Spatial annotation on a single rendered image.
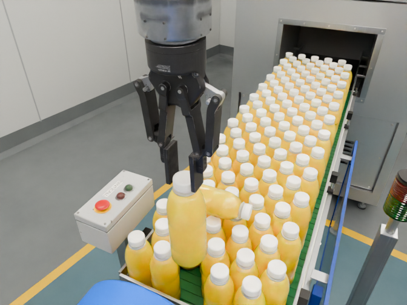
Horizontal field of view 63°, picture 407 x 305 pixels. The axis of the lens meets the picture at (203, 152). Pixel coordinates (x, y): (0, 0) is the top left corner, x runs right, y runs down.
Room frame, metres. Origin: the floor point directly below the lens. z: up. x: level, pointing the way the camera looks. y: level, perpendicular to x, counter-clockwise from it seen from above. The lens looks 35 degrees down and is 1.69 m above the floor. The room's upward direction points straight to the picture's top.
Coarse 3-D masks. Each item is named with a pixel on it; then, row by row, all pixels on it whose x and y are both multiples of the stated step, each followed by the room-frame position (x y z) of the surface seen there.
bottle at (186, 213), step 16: (176, 192) 0.40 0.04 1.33; (192, 192) 0.40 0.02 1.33; (176, 208) 0.39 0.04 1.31; (192, 208) 0.39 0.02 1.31; (176, 224) 0.39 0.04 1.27; (192, 224) 0.38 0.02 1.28; (176, 240) 0.39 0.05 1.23; (192, 240) 0.38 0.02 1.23; (176, 256) 0.39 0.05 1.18; (192, 256) 0.39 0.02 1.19
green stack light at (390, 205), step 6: (390, 192) 0.54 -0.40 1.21; (390, 198) 0.53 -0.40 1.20; (384, 204) 0.54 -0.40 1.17; (390, 204) 0.52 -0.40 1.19; (396, 204) 0.51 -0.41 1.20; (402, 204) 0.50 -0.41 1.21; (384, 210) 0.53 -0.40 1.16; (390, 210) 0.52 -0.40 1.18; (396, 210) 0.51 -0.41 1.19; (402, 210) 0.50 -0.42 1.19; (390, 216) 0.51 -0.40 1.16; (396, 216) 0.50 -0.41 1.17; (402, 216) 0.50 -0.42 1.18
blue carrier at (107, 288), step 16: (96, 288) 0.32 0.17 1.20; (112, 288) 0.30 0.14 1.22; (128, 288) 0.30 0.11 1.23; (144, 288) 0.30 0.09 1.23; (80, 304) 0.29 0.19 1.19; (96, 304) 0.28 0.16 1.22; (112, 304) 0.27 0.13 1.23; (128, 304) 0.27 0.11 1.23; (144, 304) 0.27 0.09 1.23; (160, 304) 0.27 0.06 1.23
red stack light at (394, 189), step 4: (396, 176) 0.54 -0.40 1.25; (396, 180) 0.53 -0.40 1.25; (392, 184) 0.54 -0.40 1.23; (396, 184) 0.53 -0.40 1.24; (400, 184) 0.52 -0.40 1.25; (392, 188) 0.53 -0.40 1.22; (396, 188) 0.52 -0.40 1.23; (400, 188) 0.52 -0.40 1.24; (404, 188) 0.51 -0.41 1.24; (392, 192) 0.53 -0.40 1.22; (396, 192) 0.52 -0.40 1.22; (400, 192) 0.51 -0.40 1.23; (404, 192) 0.51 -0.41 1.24; (396, 196) 0.52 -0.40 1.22; (400, 196) 0.51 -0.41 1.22; (404, 196) 0.51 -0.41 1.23; (400, 200) 0.51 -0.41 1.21; (404, 200) 0.50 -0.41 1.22
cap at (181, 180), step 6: (174, 174) 0.42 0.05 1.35; (180, 174) 0.42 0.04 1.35; (186, 174) 0.42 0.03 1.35; (174, 180) 0.41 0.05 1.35; (180, 180) 0.41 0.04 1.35; (186, 180) 0.41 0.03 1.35; (174, 186) 0.41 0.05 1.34; (180, 186) 0.40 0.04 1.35; (186, 186) 0.40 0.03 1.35; (180, 192) 0.40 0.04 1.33; (186, 192) 0.40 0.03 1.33
